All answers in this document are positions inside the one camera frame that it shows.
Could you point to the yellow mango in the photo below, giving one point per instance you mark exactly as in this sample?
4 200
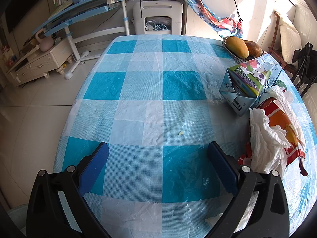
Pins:
237 46

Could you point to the green blue milk carton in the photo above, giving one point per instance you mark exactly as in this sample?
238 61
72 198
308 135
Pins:
243 83

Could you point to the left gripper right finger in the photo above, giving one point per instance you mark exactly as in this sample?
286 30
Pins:
269 217

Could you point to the white plastic chair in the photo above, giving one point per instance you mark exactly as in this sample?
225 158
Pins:
158 17

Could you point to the cream tv cabinet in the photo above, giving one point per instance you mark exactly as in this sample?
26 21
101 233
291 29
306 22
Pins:
36 64

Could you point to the colourful hanging cloth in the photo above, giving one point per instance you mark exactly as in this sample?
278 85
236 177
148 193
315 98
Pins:
227 26

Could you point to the pink kettlebell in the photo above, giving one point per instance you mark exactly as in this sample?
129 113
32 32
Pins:
46 43

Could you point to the green plush toy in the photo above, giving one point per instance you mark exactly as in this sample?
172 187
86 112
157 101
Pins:
281 85

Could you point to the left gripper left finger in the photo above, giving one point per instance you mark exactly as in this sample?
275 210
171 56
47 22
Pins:
57 207

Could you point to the wooden chair with cushion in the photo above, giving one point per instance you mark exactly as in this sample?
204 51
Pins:
290 41

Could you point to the blue checkered plastic tablecloth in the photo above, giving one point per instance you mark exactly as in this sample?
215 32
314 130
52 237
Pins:
139 95

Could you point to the red orange snack wrapper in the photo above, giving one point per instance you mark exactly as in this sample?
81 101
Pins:
282 126

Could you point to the brown fruit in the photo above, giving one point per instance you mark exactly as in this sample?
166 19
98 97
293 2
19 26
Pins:
254 49

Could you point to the dark fruit bowl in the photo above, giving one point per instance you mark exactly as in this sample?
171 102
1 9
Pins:
235 57

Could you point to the blue white study desk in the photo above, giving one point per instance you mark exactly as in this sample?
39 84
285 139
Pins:
78 12

